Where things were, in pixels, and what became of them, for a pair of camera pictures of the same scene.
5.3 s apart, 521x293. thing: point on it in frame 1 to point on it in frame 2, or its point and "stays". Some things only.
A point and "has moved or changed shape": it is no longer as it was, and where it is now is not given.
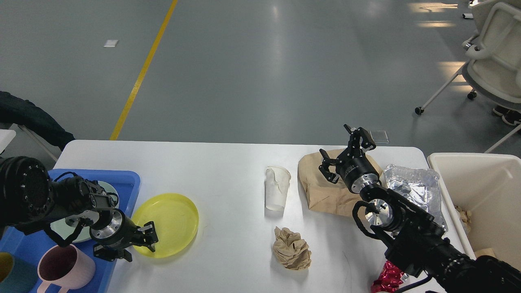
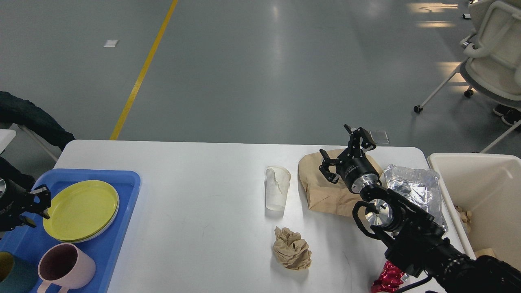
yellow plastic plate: [176, 221] has moved or changed shape
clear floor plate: [379, 136] stays
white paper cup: [277, 180] stays
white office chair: [492, 71] stays
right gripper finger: [332, 177] stays
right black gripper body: [357, 170] stays
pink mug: [66, 267] stays
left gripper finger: [145, 235] to [43, 192]
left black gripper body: [121, 234] to [14, 199]
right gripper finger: [367, 144] stays
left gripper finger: [110, 253] to [25, 220]
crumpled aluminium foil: [419, 187] stays
